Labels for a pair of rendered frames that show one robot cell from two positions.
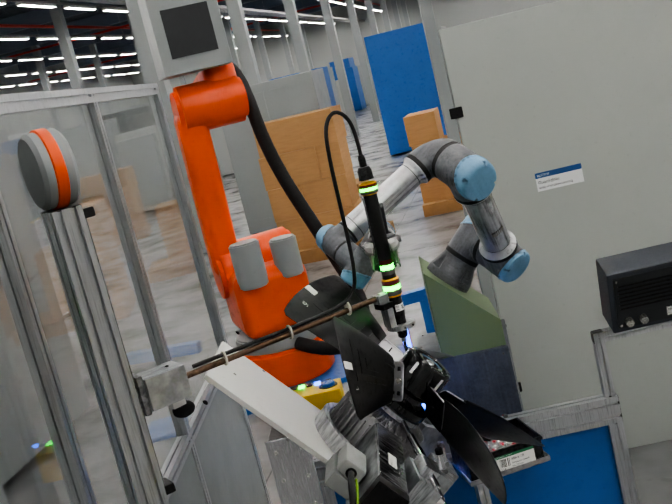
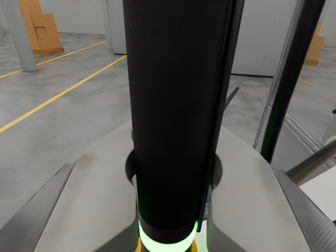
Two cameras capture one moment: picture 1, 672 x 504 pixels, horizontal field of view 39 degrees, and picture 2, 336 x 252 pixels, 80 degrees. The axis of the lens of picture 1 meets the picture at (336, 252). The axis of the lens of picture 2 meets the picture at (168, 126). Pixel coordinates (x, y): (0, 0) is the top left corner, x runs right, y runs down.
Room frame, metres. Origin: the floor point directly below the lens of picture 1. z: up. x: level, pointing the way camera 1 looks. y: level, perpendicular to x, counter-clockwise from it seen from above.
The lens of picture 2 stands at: (2.30, -0.12, 1.56)
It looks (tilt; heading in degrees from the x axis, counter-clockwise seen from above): 31 degrees down; 176
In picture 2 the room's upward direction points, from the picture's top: 2 degrees clockwise
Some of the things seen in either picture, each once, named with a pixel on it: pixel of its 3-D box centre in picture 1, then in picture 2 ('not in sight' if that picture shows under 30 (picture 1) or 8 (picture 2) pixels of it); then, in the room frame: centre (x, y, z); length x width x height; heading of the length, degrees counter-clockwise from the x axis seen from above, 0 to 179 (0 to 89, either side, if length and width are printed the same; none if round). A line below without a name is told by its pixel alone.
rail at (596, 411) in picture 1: (465, 439); not in sight; (2.57, -0.24, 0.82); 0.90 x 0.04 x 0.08; 86
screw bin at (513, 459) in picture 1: (495, 449); not in sight; (2.40, -0.29, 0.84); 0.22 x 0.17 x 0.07; 100
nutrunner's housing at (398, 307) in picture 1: (382, 247); not in sight; (2.22, -0.11, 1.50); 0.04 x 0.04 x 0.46
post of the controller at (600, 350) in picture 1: (603, 363); not in sight; (2.55, -0.66, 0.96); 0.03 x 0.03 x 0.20; 86
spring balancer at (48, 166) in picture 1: (48, 169); not in sight; (1.85, 0.51, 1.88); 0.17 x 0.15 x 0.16; 176
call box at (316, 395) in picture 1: (317, 404); not in sight; (2.60, 0.16, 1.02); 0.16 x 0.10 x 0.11; 86
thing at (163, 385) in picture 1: (160, 386); not in sight; (1.90, 0.43, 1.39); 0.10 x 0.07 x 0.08; 121
